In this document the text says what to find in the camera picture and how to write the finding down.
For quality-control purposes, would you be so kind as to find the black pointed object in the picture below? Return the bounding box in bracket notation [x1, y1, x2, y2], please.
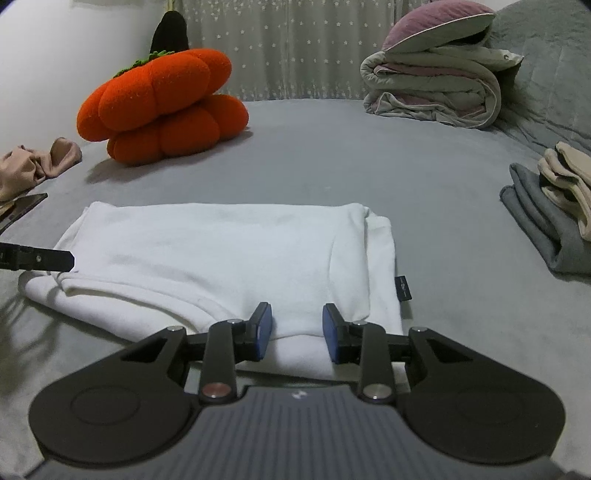
[150, 10, 191, 55]

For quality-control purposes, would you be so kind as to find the orange pumpkin plush pillow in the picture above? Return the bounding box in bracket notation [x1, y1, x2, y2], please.
[76, 48, 250, 167]

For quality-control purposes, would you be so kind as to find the grey bed sheet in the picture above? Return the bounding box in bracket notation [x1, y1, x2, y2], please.
[0, 97, 591, 476]

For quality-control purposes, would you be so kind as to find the white shirt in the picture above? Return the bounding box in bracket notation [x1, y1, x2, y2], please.
[19, 201, 402, 380]

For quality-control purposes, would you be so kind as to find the folded beige garment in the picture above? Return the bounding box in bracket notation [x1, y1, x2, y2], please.
[538, 141, 591, 241]

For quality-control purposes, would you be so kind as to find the purple pillow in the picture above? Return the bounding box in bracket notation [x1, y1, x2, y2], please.
[382, 0, 497, 54]

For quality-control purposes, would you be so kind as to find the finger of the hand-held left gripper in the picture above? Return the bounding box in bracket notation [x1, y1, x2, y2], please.
[0, 244, 75, 273]

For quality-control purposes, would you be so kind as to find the folded grey garment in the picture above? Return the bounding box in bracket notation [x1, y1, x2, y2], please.
[499, 162, 591, 276]

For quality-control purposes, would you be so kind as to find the grey quilted headboard cushion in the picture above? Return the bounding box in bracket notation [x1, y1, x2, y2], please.
[489, 0, 591, 158]

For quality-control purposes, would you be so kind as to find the folded white and purple quilt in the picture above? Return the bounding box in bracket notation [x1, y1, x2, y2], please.
[360, 44, 525, 130]

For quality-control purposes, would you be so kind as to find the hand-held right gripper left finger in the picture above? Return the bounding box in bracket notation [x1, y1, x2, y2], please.
[117, 302, 274, 406]

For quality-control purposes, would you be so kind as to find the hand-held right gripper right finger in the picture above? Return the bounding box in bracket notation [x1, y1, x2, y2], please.
[322, 302, 477, 406]

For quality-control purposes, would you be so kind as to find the star-patterned sheer curtain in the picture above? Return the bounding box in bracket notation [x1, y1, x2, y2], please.
[166, 0, 416, 101]

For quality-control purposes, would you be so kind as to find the beige crumpled cloth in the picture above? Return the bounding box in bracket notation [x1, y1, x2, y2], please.
[0, 137, 83, 202]

